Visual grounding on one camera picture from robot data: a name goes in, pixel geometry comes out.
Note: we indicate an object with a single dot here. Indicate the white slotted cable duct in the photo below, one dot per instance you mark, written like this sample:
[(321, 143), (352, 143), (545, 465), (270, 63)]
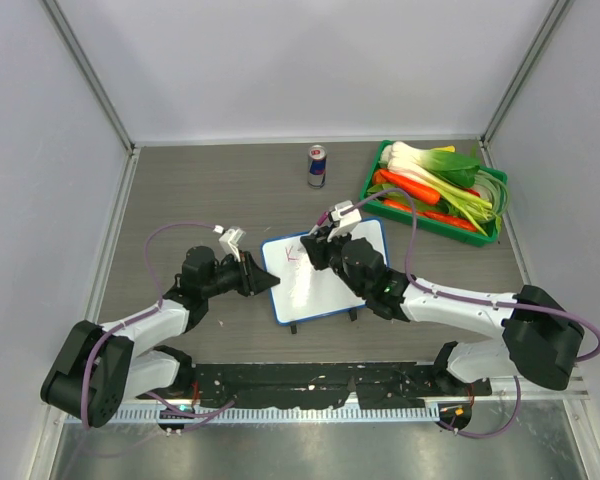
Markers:
[(152, 412)]

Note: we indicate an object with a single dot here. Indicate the green onion bunch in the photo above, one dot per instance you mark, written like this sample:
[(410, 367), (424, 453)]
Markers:
[(482, 205)]

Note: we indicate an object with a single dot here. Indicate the white green bok choy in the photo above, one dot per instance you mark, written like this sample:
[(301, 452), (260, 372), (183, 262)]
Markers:
[(444, 163)]

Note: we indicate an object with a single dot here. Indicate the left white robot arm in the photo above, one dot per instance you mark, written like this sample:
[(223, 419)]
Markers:
[(100, 366)]

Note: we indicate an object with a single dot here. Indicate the pink capped marker pen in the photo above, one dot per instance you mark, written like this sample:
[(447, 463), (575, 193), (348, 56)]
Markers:
[(319, 223)]

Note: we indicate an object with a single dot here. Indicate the large orange carrot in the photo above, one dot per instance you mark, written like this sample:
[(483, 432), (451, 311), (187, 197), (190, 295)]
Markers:
[(417, 190)]

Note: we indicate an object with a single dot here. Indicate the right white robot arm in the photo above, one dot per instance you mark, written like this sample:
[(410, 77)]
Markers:
[(525, 334)]

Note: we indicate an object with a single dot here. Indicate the red bull can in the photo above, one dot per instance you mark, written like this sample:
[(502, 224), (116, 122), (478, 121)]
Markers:
[(317, 159)]

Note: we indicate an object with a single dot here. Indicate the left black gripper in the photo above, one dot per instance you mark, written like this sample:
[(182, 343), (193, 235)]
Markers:
[(252, 277)]

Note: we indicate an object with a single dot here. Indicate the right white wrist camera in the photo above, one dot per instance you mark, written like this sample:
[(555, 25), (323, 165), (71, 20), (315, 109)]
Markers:
[(344, 217)]

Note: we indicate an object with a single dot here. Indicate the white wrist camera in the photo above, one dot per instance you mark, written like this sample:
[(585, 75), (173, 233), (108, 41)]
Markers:
[(230, 240), (344, 217)]

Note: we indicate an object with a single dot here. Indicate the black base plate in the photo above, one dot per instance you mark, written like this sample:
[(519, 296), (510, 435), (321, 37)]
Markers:
[(319, 386)]

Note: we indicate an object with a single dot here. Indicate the blue framed whiteboard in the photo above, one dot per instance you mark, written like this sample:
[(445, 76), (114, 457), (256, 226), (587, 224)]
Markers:
[(303, 293)]

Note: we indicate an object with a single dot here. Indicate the small orange carrot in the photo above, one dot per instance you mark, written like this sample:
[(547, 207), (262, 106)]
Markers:
[(433, 215)]

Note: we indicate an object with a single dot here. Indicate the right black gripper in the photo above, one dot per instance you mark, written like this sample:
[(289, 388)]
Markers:
[(317, 249)]

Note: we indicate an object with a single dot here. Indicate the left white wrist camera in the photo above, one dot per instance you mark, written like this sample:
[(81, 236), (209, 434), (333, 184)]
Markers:
[(230, 240)]

